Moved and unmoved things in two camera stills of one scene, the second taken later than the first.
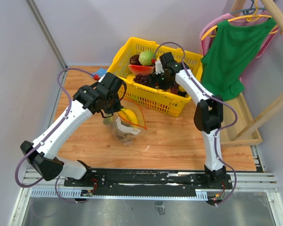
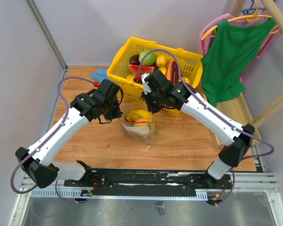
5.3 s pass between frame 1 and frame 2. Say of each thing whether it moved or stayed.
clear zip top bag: moved
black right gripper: moved
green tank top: stayed
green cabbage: stayed
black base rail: stayed
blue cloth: stayed
